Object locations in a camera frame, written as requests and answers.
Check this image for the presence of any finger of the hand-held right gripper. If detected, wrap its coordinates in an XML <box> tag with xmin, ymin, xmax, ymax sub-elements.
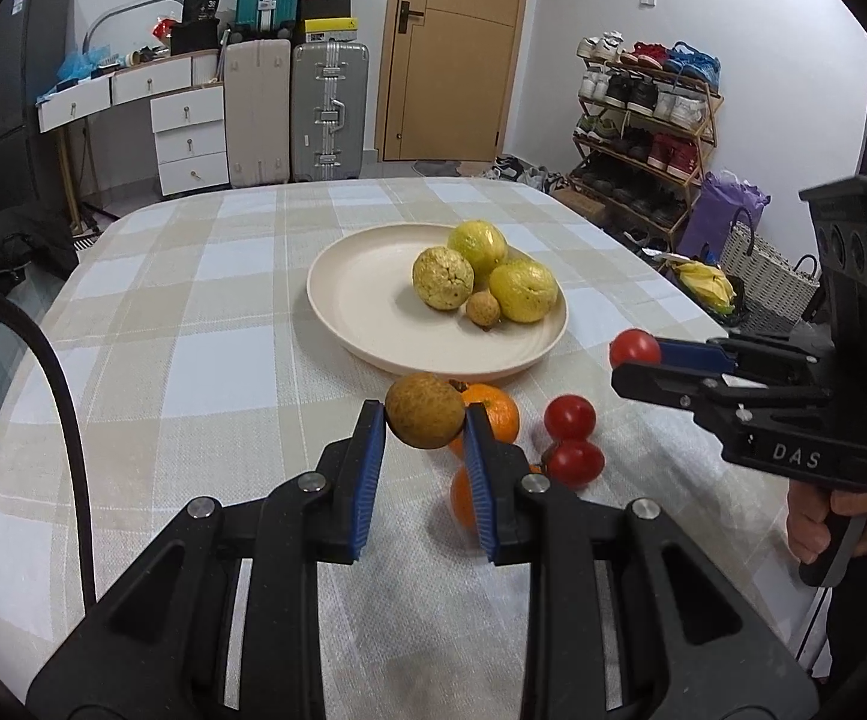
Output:
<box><xmin>656</xmin><ymin>336</ymin><xmax>813</xmax><ymax>383</ymax></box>
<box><xmin>611</xmin><ymin>361</ymin><xmax>760</xmax><ymax>428</ymax></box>

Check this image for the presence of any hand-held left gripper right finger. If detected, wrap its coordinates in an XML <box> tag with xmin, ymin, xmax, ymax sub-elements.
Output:
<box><xmin>463</xmin><ymin>403</ymin><xmax>820</xmax><ymax>720</ymax></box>

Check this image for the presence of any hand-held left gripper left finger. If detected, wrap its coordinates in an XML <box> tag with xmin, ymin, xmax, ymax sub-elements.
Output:
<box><xmin>24</xmin><ymin>399</ymin><xmax>389</xmax><ymax>720</ymax></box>

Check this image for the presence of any red tomato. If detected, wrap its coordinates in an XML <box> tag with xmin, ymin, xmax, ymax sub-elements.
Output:
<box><xmin>609</xmin><ymin>328</ymin><xmax>663</xmax><ymax>368</ymax></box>
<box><xmin>544</xmin><ymin>394</ymin><xmax>598</xmax><ymax>441</ymax></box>
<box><xmin>542</xmin><ymin>439</ymin><xmax>605</xmax><ymax>486</ymax></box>

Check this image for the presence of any brown longan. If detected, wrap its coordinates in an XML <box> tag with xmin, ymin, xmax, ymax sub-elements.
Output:
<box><xmin>465</xmin><ymin>291</ymin><xmax>502</xmax><ymax>331</ymax></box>
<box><xmin>385</xmin><ymin>373</ymin><xmax>468</xmax><ymax>451</ymax></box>

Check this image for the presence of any smooth yellow-green guava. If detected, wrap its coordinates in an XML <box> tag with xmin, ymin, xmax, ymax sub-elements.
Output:
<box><xmin>488</xmin><ymin>259</ymin><xmax>559</xmax><ymax>323</ymax></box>
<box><xmin>446</xmin><ymin>220</ymin><xmax>509</xmax><ymax>278</ymax></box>

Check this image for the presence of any cream round plate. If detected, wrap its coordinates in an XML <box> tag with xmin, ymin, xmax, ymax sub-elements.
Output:
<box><xmin>307</xmin><ymin>223</ymin><xmax>571</xmax><ymax>381</ymax></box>

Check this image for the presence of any rough yellow-green guava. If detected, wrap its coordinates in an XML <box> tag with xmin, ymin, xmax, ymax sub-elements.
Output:
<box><xmin>412</xmin><ymin>246</ymin><xmax>475</xmax><ymax>311</ymax></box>

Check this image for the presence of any person's right hand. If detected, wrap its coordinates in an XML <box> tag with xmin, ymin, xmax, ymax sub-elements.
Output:
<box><xmin>785</xmin><ymin>477</ymin><xmax>867</xmax><ymax>565</ymax></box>

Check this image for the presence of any orange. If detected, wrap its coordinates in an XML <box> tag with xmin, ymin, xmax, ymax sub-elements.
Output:
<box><xmin>454</xmin><ymin>382</ymin><xmax>521</xmax><ymax>445</ymax></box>
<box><xmin>449</xmin><ymin>463</ymin><xmax>543</xmax><ymax>533</ymax></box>

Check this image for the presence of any woven basket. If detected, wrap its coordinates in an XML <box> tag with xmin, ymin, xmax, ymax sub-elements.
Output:
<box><xmin>718</xmin><ymin>214</ymin><xmax>824</xmax><ymax>316</ymax></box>

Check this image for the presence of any purple bag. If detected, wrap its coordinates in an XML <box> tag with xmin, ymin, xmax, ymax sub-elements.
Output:
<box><xmin>677</xmin><ymin>171</ymin><xmax>770</xmax><ymax>260</ymax></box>

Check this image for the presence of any small cardboard box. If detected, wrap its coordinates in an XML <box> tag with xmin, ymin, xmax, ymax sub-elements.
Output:
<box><xmin>549</xmin><ymin>186</ymin><xmax>614</xmax><ymax>230</ymax></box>

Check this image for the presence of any wooden shoe rack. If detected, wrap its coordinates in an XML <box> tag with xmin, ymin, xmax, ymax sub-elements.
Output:
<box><xmin>572</xmin><ymin>52</ymin><xmax>725</xmax><ymax>256</ymax></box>

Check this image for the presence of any pile of sneakers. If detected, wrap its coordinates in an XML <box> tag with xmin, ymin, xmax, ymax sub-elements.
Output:
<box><xmin>482</xmin><ymin>154</ymin><xmax>577</xmax><ymax>194</ymax></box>

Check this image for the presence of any shoe rack with shoes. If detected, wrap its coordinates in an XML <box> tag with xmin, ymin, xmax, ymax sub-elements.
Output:
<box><xmin>574</xmin><ymin>31</ymin><xmax>723</xmax><ymax>222</ymax></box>

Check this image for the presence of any wooden door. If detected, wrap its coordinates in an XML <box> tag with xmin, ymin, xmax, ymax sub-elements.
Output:
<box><xmin>375</xmin><ymin>0</ymin><xmax>535</xmax><ymax>162</ymax></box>

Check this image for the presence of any silver suitcase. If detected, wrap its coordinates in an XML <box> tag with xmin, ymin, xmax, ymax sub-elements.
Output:
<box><xmin>290</xmin><ymin>41</ymin><xmax>370</xmax><ymax>182</ymax></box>

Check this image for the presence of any white desk with drawers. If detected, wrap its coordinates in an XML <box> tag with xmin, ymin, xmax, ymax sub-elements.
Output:
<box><xmin>35</xmin><ymin>51</ymin><xmax>230</xmax><ymax>200</ymax></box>

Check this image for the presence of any beige suitcase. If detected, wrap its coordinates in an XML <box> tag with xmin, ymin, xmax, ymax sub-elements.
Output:
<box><xmin>223</xmin><ymin>39</ymin><xmax>292</xmax><ymax>188</ymax></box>

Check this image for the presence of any black jacket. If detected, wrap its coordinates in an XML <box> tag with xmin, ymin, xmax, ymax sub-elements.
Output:
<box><xmin>0</xmin><ymin>206</ymin><xmax>78</xmax><ymax>301</ymax></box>

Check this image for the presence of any yellow and black shoe box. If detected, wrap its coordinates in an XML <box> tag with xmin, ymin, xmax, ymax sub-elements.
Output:
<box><xmin>304</xmin><ymin>17</ymin><xmax>359</xmax><ymax>44</ymax></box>

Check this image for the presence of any blue plastic bag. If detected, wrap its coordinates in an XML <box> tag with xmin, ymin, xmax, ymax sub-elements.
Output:
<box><xmin>56</xmin><ymin>46</ymin><xmax>112</xmax><ymax>83</ymax></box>

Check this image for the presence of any grey curved metal tube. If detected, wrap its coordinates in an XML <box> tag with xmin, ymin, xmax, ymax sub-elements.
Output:
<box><xmin>84</xmin><ymin>0</ymin><xmax>183</xmax><ymax>53</ymax></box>

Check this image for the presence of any dark grey refrigerator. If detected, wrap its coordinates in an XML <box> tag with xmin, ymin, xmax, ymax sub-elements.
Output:
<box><xmin>0</xmin><ymin>0</ymin><xmax>70</xmax><ymax>196</ymax></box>

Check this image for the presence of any black cable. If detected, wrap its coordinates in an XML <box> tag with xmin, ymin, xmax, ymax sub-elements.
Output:
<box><xmin>0</xmin><ymin>276</ymin><xmax>98</xmax><ymax>605</ymax></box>

